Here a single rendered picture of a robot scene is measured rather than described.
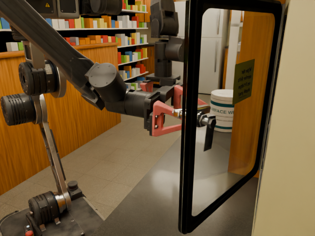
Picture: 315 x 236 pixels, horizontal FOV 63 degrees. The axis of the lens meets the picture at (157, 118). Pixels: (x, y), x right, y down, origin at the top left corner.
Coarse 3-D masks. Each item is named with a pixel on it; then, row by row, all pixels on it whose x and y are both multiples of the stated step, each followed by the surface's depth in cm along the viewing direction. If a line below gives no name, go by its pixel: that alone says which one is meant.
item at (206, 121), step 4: (204, 116) 41; (212, 116) 40; (200, 120) 40; (204, 120) 40; (208, 120) 39; (212, 120) 40; (200, 124) 41; (204, 124) 41; (208, 124) 40; (212, 124) 40; (208, 128) 40; (212, 128) 41; (208, 132) 40; (212, 132) 41; (208, 136) 41; (212, 136) 42; (208, 140) 41; (204, 144) 40; (208, 144) 41; (204, 148) 41; (208, 148) 41
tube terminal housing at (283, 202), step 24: (288, 0) 32; (312, 0) 26; (288, 24) 27; (312, 24) 26; (288, 48) 28; (312, 48) 27; (288, 72) 28; (312, 72) 27; (288, 96) 29; (312, 96) 28; (288, 120) 30; (312, 120) 29; (288, 144) 31; (312, 144) 30; (264, 168) 33; (288, 168) 32; (312, 168) 30; (264, 192) 34; (288, 192) 32; (312, 192) 31; (264, 216) 35; (288, 216) 33; (312, 216) 32
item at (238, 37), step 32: (224, 32) 40; (256, 32) 47; (224, 64) 42; (256, 64) 51; (224, 96) 44; (256, 96) 54; (224, 128) 47; (256, 128) 58; (224, 160) 50; (224, 192) 54
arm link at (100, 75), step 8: (96, 64) 50; (104, 64) 50; (88, 72) 50; (96, 72) 50; (104, 72) 49; (112, 72) 49; (88, 80) 52; (96, 80) 49; (104, 80) 48; (112, 80) 48; (120, 80) 50; (96, 88) 49; (104, 88) 48; (112, 88) 49; (120, 88) 51; (88, 96) 58; (96, 96) 57; (104, 96) 51; (112, 96) 51; (120, 96) 52; (96, 104) 57; (104, 104) 59
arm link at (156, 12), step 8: (152, 0) 78; (160, 0) 75; (168, 0) 77; (152, 8) 78; (160, 8) 75; (168, 8) 77; (152, 16) 78; (160, 16) 76; (168, 16) 78; (176, 16) 79; (160, 24) 76; (168, 24) 77; (176, 24) 79; (160, 32) 77; (168, 32) 79; (176, 32) 80
